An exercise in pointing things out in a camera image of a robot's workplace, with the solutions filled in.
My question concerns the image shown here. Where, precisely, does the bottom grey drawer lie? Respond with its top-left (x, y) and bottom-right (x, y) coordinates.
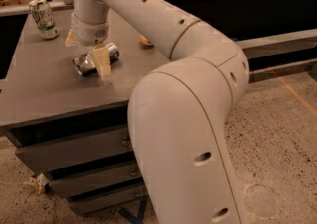
top-left (69, 183), bottom-right (147, 215)

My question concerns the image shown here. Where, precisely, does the middle grey drawer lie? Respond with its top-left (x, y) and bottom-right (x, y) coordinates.
top-left (50, 161), bottom-right (141, 198)

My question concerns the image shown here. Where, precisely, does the small orange fruit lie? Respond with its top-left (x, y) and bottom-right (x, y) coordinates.
top-left (140, 35), bottom-right (153, 47)

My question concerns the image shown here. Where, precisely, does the crumpled paper scrap on floor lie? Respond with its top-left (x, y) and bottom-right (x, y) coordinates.
top-left (24, 173), bottom-right (49, 195)

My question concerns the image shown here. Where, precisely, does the grey drawer cabinet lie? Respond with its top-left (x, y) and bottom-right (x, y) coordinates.
top-left (0, 10), bottom-right (168, 203)

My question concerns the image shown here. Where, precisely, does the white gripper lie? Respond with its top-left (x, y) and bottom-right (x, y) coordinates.
top-left (65, 14), bottom-right (111, 80)

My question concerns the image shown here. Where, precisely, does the grey drawer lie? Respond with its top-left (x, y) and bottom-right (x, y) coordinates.
top-left (16, 125), bottom-right (130, 173)
top-left (50, 161), bottom-right (141, 198)
top-left (69, 183), bottom-right (147, 215)

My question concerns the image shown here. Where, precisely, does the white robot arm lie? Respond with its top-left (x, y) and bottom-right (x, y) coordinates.
top-left (101, 0), bottom-right (249, 224)

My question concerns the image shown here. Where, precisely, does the grey metal railing frame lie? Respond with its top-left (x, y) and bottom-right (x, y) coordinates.
top-left (0, 0), bottom-right (317, 83)

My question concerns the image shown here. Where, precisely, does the top grey drawer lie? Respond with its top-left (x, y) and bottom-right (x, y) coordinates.
top-left (16, 125), bottom-right (130, 173)

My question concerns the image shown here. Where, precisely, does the green white 7up can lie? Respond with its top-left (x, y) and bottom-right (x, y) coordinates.
top-left (29, 0), bottom-right (59, 39)

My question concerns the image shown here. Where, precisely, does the crushed silver blue redbull can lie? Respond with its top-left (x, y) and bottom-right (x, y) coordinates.
top-left (73, 43), bottom-right (120, 76)

